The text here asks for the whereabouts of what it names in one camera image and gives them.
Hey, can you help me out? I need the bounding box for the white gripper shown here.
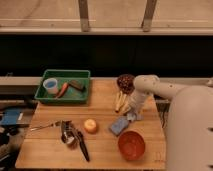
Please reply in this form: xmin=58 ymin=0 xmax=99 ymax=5
xmin=115 ymin=90 xmax=147 ymax=114

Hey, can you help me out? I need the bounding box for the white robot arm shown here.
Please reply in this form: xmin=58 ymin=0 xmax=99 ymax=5
xmin=117 ymin=74 xmax=213 ymax=171

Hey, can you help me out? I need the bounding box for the red bowl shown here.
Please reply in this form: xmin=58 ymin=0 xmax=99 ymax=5
xmin=118 ymin=131 xmax=145 ymax=161

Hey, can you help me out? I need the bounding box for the orange yellow round fruit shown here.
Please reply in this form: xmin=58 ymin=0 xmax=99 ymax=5
xmin=84 ymin=119 xmax=97 ymax=134

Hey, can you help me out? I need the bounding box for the dark brown block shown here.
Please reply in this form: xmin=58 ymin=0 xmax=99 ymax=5
xmin=69 ymin=80 xmax=85 ymax=92

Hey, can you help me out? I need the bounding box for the orange carrot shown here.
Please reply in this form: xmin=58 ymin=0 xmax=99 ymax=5
xmin=56 ymin=82 xmax=68 ymax=98

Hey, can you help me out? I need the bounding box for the green plastic tray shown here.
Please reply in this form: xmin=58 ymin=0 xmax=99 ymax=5
xmin=35 ymin=69 xmax=90 ymax=105

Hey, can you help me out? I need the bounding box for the silver spoon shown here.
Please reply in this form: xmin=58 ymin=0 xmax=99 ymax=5
xmin=30 ymin=121 xmax=61 ymax=131

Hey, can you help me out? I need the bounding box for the clear blue plastic cup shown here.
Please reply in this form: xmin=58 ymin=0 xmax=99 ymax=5
xmin=43 ymin=78 xmax=59 ymax=95

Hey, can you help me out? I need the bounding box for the blue box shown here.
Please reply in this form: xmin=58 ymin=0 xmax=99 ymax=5
xmin=0 ymin=109 xmax=23 ymax=126

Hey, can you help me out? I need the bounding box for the black handled knife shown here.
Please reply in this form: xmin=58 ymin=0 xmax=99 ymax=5
xmin=72 ymin=126 xmax=90 ymax=162

